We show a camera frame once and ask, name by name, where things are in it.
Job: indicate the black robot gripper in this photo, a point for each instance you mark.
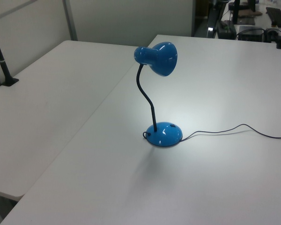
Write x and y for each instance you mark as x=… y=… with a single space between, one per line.
x=215 y=16

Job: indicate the blue gooseneck desk lamp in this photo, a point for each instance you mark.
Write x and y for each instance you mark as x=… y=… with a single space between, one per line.
x=165 y=136

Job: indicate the dark green equipment box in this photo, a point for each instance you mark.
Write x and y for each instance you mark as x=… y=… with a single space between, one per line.
x=227 y=29

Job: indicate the black monitor stand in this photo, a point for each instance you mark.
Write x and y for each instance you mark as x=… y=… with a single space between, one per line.
x=238 y=20

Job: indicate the black rectangular electronics box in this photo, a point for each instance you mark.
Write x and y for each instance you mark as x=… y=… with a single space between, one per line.
x=251 y=34

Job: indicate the brown cloth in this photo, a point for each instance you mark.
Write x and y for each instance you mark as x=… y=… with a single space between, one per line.
x=249 y=12

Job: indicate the black round device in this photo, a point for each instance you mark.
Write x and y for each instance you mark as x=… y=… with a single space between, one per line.
x=271 y=34

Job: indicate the black keyboard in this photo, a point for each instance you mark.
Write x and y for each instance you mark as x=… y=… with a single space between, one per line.
x=276 y=15

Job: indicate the black camera pole with clamp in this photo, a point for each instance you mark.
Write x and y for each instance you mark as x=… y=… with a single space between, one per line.
x=2 y=63

